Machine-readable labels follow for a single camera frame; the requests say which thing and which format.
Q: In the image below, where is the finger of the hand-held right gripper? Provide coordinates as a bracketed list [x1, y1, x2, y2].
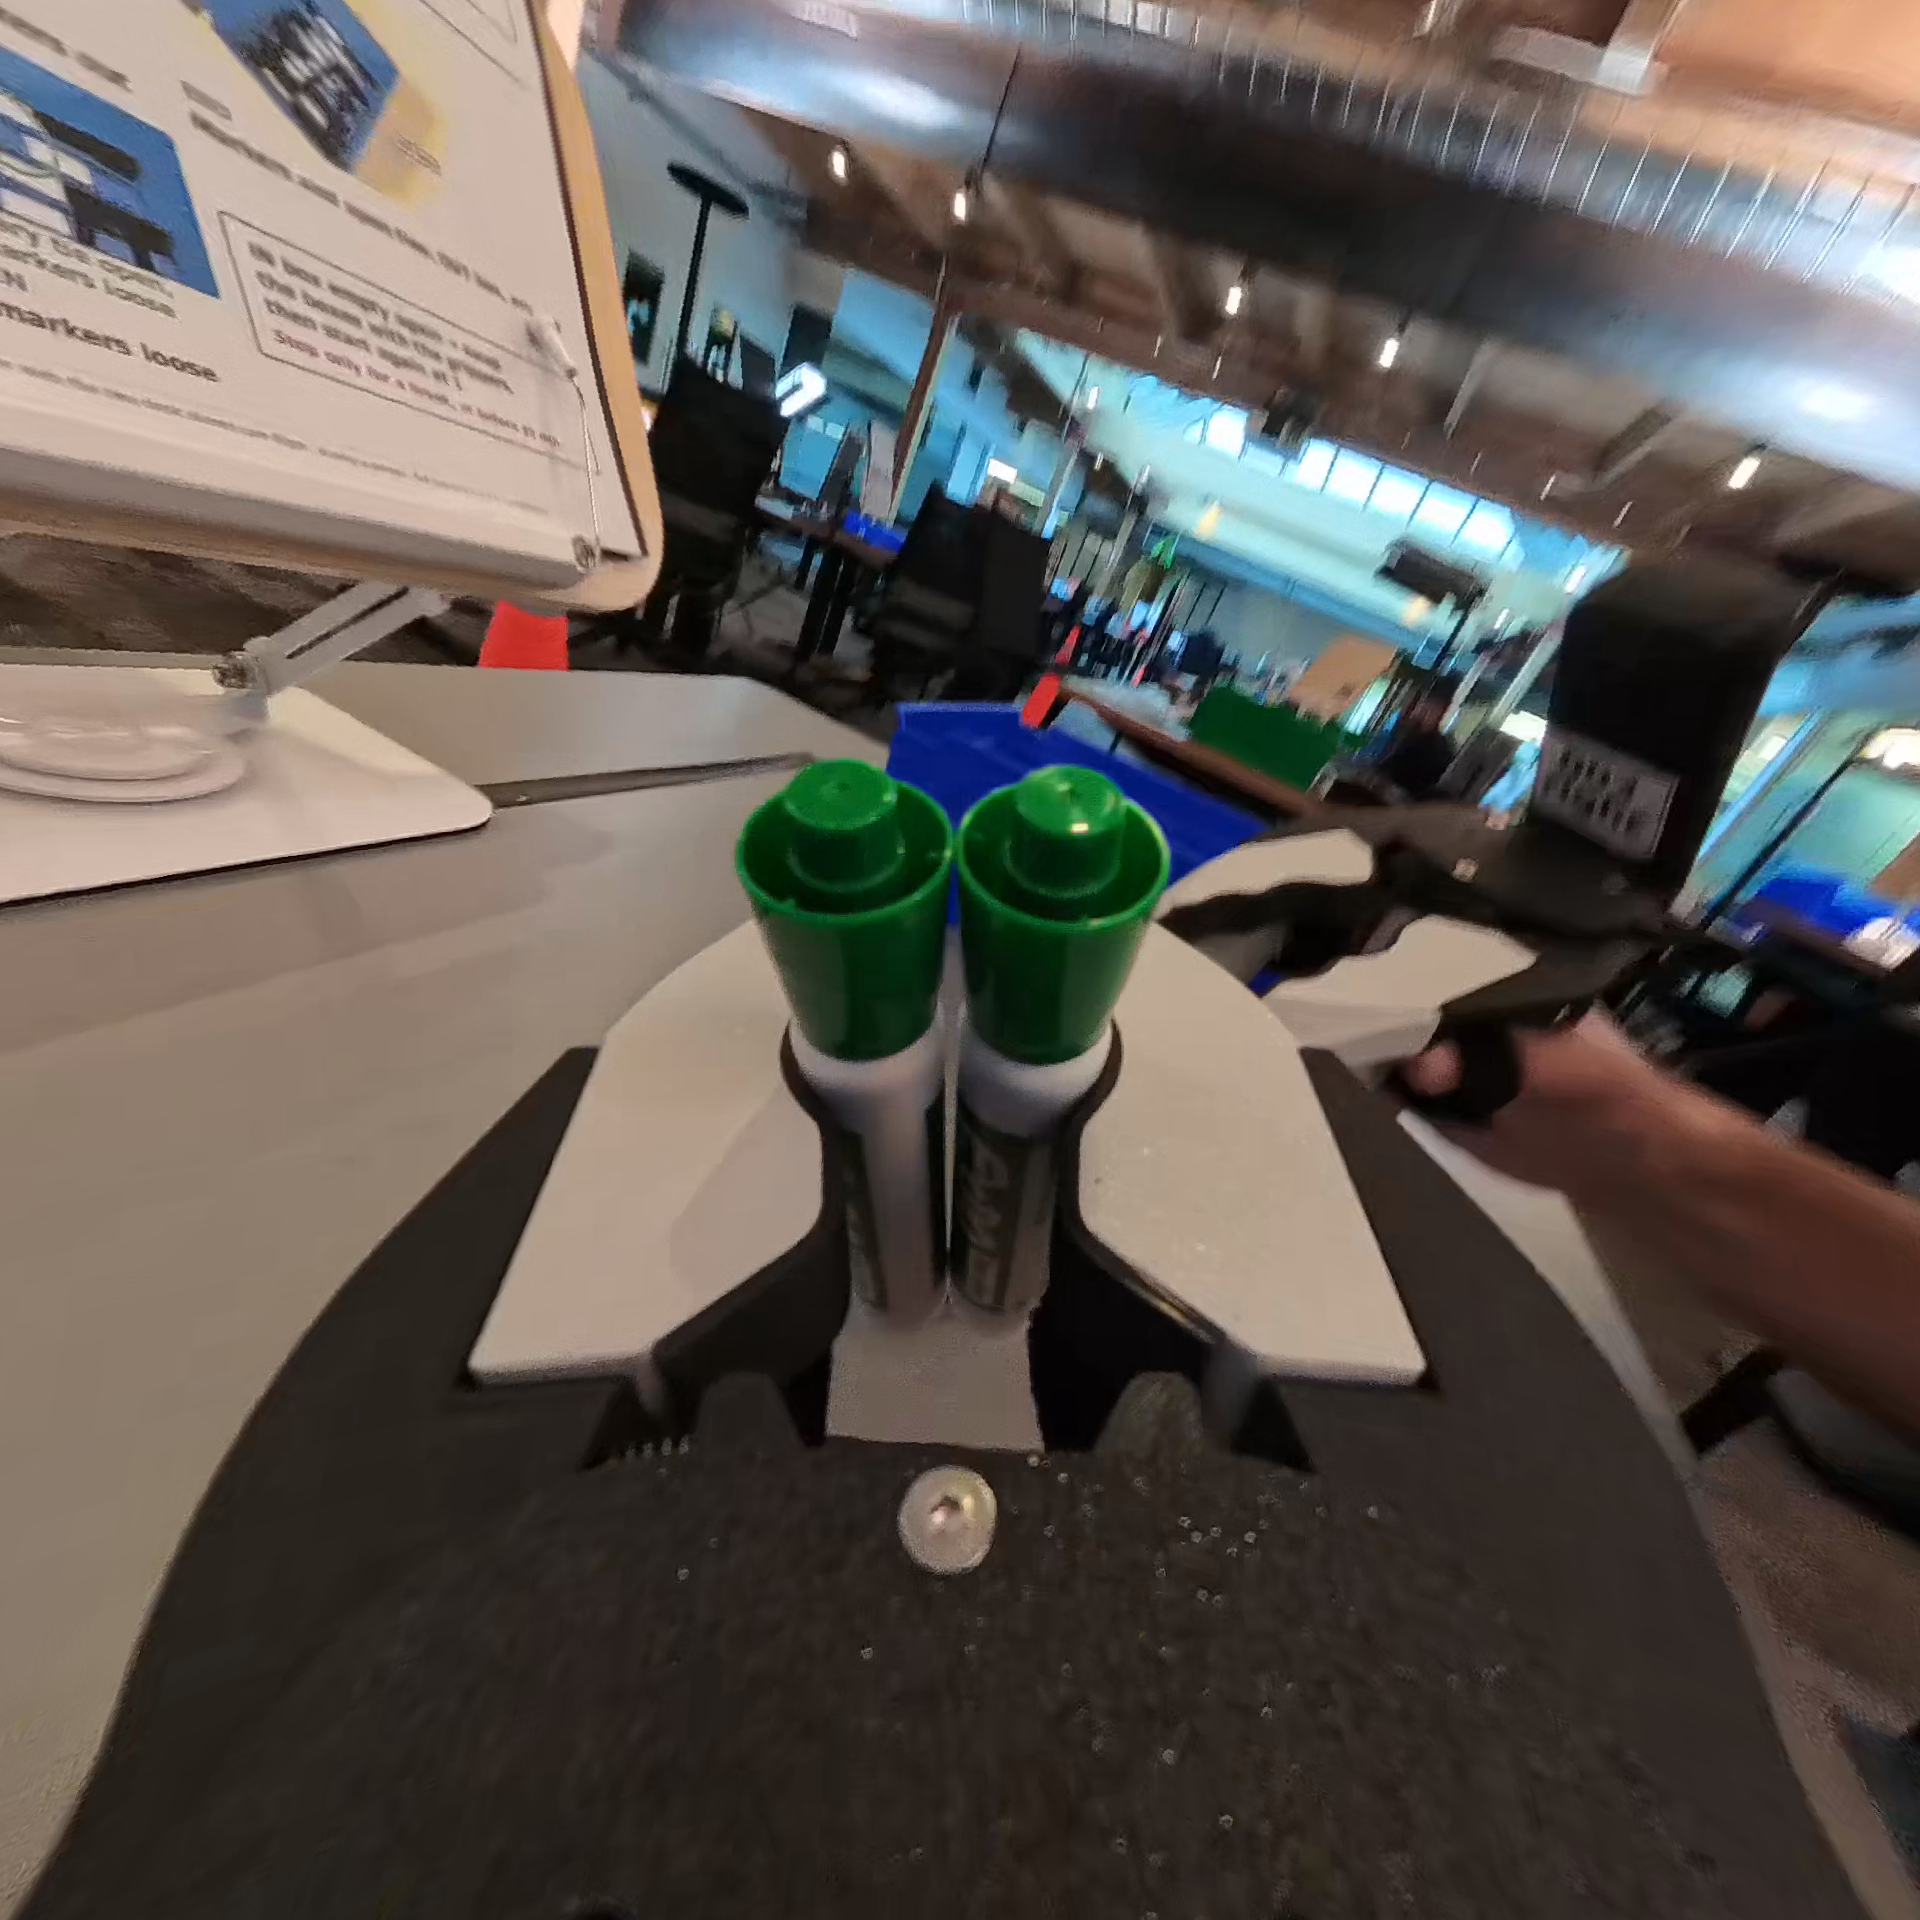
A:
[1267, 917, 1539, 1068]
[1163, 833, 1409, 980]

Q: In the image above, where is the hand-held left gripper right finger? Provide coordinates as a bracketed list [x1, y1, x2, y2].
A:
[1034, 915, 1425, 1428]

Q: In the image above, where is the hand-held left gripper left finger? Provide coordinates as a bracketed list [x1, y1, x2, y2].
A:
[468, 915, 860, 1422]

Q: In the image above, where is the green dry erase marker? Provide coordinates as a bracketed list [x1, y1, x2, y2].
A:
[738, 757, 958, 1326]
[955, 766, 1172, 1326]

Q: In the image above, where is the person's right forearm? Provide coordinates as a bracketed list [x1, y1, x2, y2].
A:
[1592, 1078, 1920, 1402]

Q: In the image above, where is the grey desk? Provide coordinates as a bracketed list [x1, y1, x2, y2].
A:
[0, 660, 1705, 1891]

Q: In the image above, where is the person's right hand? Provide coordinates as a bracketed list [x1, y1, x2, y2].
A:
[1382, 1015, 1705, 1203]

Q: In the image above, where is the blue plastic bin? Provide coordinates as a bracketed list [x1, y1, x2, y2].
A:
[887, 697, 1269, 889]

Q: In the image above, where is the green box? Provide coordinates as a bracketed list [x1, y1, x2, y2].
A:
[1191, 681, 1350, 792]

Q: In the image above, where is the wooden white book stand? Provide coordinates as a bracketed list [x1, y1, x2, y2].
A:
[0, 0, 664, 912]

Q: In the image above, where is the black floor lamp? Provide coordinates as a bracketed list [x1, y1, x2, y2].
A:
[667, 159, 756, 364]

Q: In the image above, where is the printed instruction sheet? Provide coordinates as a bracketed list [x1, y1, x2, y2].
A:
[0, 0, 603, 568]

